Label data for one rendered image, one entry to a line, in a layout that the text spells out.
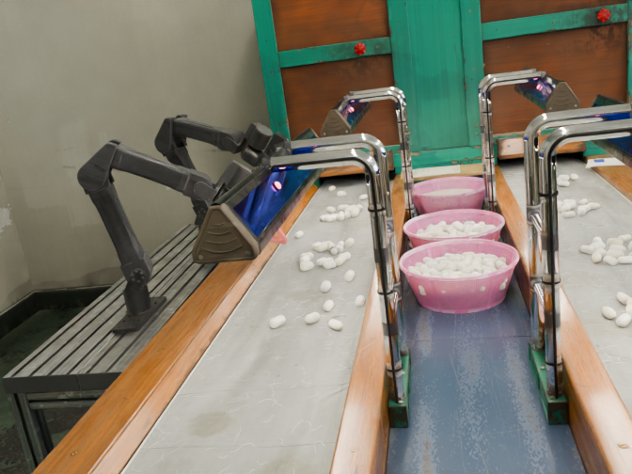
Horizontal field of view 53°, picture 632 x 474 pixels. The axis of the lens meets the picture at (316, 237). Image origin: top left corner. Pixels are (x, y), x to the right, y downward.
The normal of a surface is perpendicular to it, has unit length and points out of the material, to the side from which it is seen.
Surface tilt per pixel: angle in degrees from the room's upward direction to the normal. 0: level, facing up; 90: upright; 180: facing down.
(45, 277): 89
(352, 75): 90
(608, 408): 0
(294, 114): 90
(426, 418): 0
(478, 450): 0
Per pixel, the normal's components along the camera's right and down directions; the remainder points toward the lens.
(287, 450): -0.13, -0.95
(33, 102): -0.14, 0.29
